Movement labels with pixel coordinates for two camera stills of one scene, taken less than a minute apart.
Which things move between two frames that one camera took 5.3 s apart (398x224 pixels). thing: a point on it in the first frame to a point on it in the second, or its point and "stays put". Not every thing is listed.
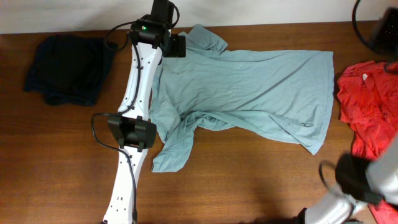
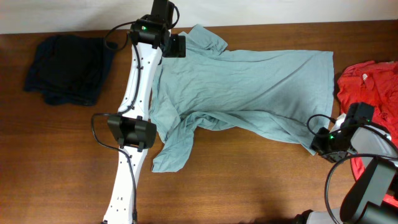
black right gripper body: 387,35 to 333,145
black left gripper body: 176,48 stays put
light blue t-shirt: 286,97 stays put
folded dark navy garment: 69,70 stays put
